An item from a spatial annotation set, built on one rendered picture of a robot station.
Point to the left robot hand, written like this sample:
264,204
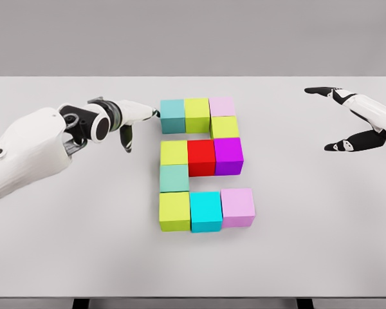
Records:
132,111

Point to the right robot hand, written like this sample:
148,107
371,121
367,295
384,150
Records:
366,107

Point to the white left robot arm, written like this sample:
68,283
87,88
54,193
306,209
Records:
25,145

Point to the teal blue cube block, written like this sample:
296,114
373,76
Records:
172,111

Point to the yellow-green cube block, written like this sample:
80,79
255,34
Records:
224,127
174,209
197,112
173,152

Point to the teal green cube block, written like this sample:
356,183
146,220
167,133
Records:
173,177

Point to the red cube block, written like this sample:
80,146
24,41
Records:
201,156

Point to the light pink cube block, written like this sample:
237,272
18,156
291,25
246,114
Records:
222,106
237,206

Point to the purple cube block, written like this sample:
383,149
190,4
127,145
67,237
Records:
228,154

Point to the bright cyan cube block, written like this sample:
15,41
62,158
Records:
206,209

